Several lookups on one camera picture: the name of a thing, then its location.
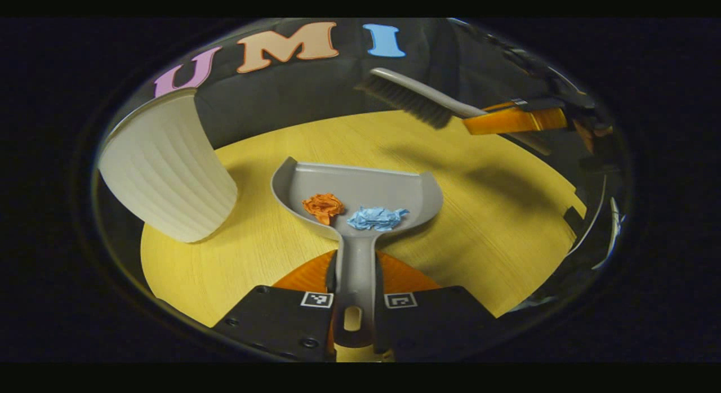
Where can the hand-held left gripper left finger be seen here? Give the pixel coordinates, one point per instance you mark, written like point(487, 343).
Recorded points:
point(276, 321)

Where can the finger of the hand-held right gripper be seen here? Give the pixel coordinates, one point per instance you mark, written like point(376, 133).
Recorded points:
point(515, 120)

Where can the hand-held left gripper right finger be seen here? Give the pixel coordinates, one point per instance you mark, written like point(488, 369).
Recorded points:
point(434, 321)

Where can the small grey broom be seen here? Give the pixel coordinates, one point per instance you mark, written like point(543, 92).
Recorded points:
point(411, 97)

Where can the blue paper trash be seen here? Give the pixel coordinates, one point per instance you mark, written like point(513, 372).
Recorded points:
point(376, 218)

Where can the orange paper trash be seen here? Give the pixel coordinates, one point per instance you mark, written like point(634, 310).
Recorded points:
point(323, 206)

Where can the grey plastic dustpan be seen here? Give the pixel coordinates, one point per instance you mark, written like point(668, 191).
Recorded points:
point(360, 184)

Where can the white ribbed garbage bin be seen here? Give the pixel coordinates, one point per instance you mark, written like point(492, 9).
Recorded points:
point(169, 168)

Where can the yellow wooden desktop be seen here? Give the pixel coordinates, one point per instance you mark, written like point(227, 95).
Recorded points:
point(495, 224)

